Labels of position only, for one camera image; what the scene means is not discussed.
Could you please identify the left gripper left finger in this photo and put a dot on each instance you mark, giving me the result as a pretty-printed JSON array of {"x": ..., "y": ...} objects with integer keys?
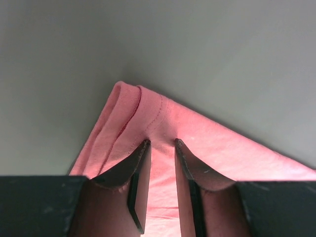
[{"x": 112, "y": 204}]

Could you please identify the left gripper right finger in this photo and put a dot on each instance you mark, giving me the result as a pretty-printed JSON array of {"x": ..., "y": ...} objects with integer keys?
[{"x": 213, "y": 205}]

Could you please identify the pink t shirt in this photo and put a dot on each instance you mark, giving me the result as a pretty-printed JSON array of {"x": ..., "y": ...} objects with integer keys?
[{"x": 134, "y": 113}]

